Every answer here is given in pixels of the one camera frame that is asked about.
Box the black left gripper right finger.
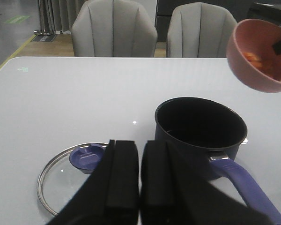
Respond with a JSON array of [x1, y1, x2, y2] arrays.
[[140, 141, 272, 225]]

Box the orange ham slices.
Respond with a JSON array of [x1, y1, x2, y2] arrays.
[[243, 52, 273, 74]]

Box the left grey chair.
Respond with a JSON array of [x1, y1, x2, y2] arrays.
[[71, 0, 157, 57]]

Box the dark blue saucepan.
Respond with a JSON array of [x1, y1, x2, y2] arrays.
[[155, 97, 281, 225]]

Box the right grey chair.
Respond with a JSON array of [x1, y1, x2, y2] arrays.
[[166, 2, 237, 58]]

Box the dark side table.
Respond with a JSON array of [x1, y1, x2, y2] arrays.
[[247, 2, 281, 27]]

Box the pink bowl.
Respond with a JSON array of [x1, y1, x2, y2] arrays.
[[226, 19, 281, 93]]

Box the dark grey counter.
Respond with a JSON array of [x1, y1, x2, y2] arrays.
[[155, 0, 179, 42]]

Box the glass lid blue knob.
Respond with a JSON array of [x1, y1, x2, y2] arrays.
[[37, 142, 108, 216]]

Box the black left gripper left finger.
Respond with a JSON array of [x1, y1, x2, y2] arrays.
[[49, 140, 139, 225]]

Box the grey chair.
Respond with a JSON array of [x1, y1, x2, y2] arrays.
[[71, 0, 157, 57], [166, 2, 237, 58]]

